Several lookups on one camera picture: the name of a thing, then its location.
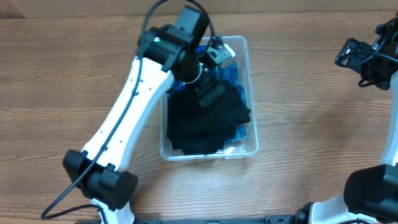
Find blue denim jeans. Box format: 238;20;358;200
217;62;248;145

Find sparkly blue cloth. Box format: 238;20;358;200
166;45;219;94

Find large black cloth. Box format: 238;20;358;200
167;80;251;155

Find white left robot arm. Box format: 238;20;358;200
63;6;211;223

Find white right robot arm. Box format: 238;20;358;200
283;17;397;223

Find clear plastic storage container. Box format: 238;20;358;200
160;35;259;161

